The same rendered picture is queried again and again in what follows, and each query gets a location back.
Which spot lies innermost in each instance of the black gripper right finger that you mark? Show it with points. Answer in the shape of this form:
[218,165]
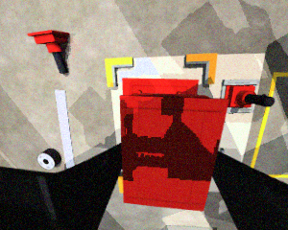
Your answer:
[255,200]

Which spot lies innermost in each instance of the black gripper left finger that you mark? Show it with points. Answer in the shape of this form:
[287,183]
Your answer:
[72,199]

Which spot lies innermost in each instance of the black toy wheel with white hub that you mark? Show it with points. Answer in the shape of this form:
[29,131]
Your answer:
[49,159]

